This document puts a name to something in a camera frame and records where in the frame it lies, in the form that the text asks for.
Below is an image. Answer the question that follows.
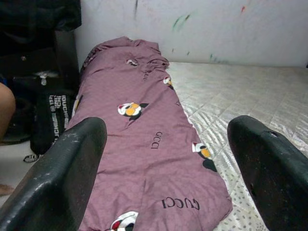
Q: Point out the black cabinet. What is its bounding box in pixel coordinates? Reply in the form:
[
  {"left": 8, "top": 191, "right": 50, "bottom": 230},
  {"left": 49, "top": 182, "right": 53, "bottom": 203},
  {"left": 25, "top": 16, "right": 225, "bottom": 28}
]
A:
[{"left": 0, "top": 0, "right": 81, "bottom": 97}]

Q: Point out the purple printed blanket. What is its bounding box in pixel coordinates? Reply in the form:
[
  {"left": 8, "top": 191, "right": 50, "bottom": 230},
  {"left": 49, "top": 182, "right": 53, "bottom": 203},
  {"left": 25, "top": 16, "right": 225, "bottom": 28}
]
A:
[{"left": 66, "top": 36, "right": 233, "bottom": 231}]

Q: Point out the white quilted mattress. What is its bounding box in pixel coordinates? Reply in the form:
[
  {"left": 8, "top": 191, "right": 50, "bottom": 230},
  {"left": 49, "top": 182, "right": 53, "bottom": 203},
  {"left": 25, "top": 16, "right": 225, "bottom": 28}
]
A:
[{"left": 167, "top": 61, "right": 308, "bottom": 231}]

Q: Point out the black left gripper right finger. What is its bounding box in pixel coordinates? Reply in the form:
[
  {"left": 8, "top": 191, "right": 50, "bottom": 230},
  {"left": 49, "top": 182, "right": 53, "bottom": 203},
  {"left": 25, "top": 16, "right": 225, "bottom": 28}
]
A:
[{"left": 227, "top": 115, "right": 308, "bottom": 231}]

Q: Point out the black bag with white letters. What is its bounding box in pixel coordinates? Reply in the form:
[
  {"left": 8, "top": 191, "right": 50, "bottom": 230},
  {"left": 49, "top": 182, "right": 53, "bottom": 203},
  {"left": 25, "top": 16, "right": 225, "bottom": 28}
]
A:
[{"left": 23, "top": 92, "right": 77, "bottom": 163}]

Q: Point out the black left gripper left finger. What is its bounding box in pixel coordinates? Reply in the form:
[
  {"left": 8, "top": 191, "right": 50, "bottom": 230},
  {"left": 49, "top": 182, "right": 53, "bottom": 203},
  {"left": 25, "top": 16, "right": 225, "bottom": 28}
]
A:
[{"left": 0, "top": 117, "right": 108, "bottom": 231}]

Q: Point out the person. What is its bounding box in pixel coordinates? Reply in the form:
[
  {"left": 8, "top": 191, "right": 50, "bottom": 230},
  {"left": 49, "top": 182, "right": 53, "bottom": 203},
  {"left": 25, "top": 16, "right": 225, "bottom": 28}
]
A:
[{"left": 0, "top": 81, "right": 16, "bottom": 196}]

